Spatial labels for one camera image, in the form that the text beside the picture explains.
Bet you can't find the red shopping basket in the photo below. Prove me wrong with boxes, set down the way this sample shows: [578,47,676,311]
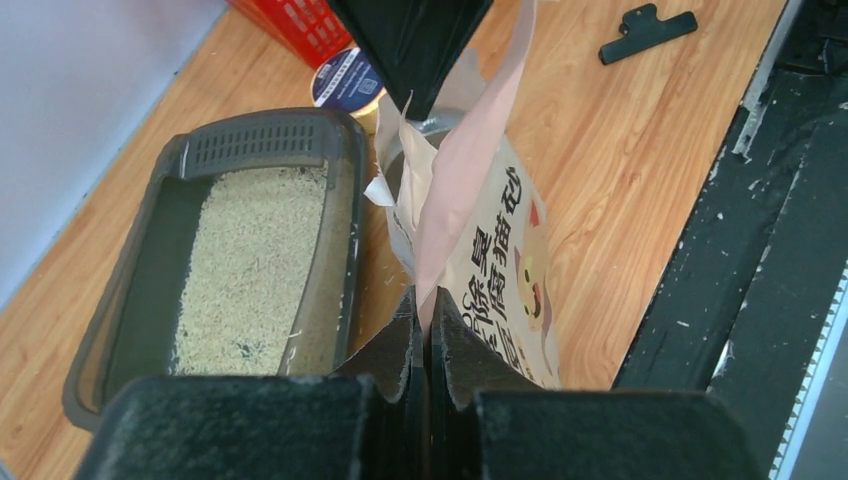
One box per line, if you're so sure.
[228,0,352,69]

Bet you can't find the silver metal scoop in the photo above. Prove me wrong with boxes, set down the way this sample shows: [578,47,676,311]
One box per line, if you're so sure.
[378,108,464,200]

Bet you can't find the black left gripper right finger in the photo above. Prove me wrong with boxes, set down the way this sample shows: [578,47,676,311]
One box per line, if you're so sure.
[429,288,540,479]

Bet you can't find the pink cat litter bag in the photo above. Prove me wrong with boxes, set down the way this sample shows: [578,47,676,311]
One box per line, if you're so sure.
[365,1,562,389]

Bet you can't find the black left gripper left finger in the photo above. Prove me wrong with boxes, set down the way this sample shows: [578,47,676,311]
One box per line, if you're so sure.
[337,287,424,479]

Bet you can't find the black mounting rail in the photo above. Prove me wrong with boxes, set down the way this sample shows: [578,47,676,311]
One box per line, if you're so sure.
[614,1,847,479]

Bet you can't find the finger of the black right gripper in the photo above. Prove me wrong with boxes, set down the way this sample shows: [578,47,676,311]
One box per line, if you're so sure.
[328,0,493,121]

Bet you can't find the grey litter box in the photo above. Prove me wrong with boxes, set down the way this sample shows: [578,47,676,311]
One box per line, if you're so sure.
[62,107,368,431]

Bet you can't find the black bag clip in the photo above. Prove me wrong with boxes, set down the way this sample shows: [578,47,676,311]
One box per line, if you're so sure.
[598,3,698,65]

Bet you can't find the yellow tape roll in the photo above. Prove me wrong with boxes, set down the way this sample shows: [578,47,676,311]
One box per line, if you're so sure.
[310,47,386,134]

